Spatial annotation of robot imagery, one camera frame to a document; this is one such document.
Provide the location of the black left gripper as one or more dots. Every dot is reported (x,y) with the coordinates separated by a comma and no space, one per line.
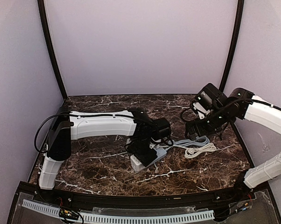
(144,154)

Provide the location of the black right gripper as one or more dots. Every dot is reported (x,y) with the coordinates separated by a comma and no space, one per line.
(199,130)

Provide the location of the light blue power strip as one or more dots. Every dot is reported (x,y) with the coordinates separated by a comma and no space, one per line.
(161,153)

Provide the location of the white cube socket adapter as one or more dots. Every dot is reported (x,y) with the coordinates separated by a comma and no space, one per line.
(137,166)

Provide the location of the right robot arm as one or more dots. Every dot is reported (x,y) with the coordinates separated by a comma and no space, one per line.
(215,109)

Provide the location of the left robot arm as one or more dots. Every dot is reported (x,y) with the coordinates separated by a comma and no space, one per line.
(145,135)

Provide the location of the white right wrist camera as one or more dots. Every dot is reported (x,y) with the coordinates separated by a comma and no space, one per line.
(199,110)

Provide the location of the black table frame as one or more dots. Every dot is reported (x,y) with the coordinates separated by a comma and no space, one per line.
(111,55)

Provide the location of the slotted cable duct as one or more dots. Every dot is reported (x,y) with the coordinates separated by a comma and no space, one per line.
(182,215)

